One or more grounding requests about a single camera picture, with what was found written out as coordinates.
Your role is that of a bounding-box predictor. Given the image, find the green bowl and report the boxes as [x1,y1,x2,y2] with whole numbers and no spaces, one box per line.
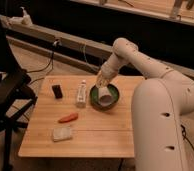
[89,84,120,110]

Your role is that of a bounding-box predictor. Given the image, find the black eraser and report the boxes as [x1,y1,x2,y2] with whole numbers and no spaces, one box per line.
[52,85,63,99]

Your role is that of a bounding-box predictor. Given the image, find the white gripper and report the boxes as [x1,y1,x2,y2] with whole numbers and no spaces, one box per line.
[96,62,118,88]

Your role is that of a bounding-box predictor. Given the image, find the white tube bottle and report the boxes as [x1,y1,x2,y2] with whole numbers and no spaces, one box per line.
[76,80,86,108]

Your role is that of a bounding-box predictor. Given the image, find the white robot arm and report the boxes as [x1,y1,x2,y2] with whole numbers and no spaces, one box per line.
[96,38,194,171]

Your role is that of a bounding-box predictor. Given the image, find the black cable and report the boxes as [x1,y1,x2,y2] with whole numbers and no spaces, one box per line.
[25,39,62,86]

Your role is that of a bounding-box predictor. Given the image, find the white cable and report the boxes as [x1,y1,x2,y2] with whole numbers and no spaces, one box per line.
[81,39,101,72]

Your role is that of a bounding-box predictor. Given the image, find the black floor cables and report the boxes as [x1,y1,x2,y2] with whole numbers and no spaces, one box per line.
[180,123,194,159]

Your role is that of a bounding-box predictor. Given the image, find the white sponge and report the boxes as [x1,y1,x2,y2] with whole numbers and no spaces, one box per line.
[52,126,72,142]

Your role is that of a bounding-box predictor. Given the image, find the white cup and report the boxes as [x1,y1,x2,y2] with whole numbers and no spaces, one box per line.
[98,87,113,106]

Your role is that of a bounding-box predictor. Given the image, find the white spray bottle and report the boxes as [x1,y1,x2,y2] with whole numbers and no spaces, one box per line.
[21,7,33,26]

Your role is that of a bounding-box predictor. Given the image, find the black chair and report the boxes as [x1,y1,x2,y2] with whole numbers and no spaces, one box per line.
[0,21,37,165]

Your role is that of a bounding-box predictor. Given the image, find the orange carrot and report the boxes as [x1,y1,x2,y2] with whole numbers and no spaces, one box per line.
[58,113,79,123]

